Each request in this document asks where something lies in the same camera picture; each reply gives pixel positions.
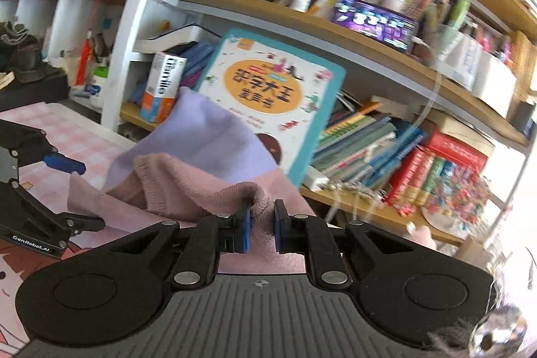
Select tablet with purple screen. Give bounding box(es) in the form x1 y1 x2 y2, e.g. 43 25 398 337
330 0 418 54

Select black leather shoe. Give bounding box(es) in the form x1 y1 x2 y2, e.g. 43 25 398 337
1 21 46 84

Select red thick dictionary books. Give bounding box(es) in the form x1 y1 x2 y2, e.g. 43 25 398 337
383 128 493 210

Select white storage box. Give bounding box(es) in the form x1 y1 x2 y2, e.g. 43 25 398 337
433 32 516 118

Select white mug green lid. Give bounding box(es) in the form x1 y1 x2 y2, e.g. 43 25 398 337
89 64 108 109

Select wooden white bookshelf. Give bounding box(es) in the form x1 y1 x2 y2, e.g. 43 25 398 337
0 0 537 250

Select white orange usmile box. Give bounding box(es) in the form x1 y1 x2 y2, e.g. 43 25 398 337
140 52 187 123

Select pink plush toy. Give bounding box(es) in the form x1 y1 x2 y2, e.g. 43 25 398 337
405 222 437 251

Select stack of slanted books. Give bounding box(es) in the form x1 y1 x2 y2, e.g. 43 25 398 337
310 91 426 190

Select pink and lilac knit sweater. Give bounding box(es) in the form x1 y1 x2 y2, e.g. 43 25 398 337
67 87 312 274

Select white charging cable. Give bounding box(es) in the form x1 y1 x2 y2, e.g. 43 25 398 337
327 36 443 224

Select pink checkered table mat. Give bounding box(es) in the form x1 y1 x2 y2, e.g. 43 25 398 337
0 101 139 358

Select white power adapter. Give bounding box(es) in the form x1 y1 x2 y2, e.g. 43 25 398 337
302 166 330 192

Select red hanging tassel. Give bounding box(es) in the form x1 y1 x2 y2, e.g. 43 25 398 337
75 31 92 86

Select teal children's sound book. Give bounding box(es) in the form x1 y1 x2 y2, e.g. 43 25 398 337
196 27 346 186

